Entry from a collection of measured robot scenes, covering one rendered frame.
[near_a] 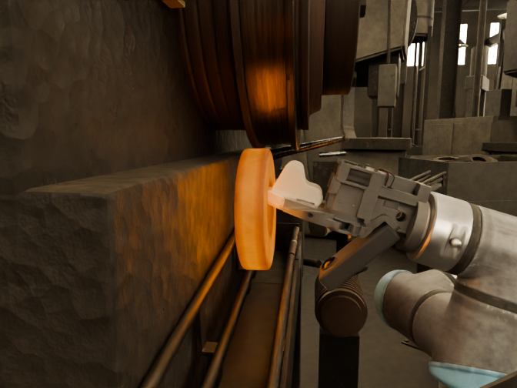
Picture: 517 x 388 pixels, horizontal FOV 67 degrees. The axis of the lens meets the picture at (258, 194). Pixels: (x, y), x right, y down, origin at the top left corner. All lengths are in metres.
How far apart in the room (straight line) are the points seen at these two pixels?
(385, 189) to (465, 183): 2.36
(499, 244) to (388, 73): 2.69
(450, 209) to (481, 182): 2.41
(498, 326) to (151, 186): 0.40
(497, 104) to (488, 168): 1.77
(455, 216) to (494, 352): 0.16
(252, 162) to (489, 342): 0.33
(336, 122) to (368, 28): 0.76
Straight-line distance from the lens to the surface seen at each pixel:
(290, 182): 0.48
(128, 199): 0.28
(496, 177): 2.97
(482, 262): 0.51
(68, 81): 0.33
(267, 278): 0.70
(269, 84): 0.54
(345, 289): 1.02
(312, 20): 0.56
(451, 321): 0.55
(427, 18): 9.72
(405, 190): 0.51
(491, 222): 0.52
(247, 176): 0.45
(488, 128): 4.58
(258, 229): 0.44
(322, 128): 3.40
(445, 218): 0.49
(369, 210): 0.48
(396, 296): 0.64
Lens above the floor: 0.91
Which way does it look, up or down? 8 degrees down
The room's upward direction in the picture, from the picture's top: straight up
